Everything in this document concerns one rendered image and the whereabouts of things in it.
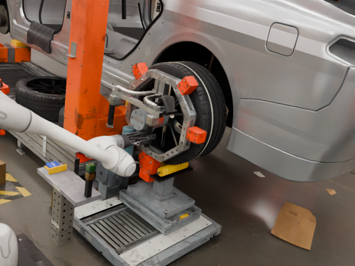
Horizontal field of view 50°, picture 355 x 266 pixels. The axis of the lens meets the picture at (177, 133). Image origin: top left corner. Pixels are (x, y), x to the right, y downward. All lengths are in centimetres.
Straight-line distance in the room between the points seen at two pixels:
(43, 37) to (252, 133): 238
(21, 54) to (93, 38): 209
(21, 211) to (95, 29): 134
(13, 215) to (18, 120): 139
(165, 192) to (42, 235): 85
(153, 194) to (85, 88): 87
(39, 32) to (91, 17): 166
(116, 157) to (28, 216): 122
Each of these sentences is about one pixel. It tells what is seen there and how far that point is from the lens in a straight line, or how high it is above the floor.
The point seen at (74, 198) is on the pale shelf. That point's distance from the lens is 224.
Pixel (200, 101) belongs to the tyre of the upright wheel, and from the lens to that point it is 224.
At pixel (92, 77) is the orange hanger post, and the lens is 255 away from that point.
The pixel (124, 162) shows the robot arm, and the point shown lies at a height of 85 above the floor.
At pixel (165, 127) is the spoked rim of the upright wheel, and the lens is 249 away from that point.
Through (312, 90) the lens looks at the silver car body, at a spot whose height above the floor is 127.
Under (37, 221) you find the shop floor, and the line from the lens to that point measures 281.
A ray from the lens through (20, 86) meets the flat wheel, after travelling 377.
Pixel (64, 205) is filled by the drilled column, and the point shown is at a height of 30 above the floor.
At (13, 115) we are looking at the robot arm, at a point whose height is 110.
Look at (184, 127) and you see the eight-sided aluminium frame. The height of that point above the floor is 87.
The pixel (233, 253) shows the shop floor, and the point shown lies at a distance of 280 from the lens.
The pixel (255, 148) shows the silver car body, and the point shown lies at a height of 84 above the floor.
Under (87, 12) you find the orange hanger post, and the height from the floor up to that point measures 138.
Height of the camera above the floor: 169
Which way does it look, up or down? 22 degrees down
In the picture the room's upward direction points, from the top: 11 degrees clockwise
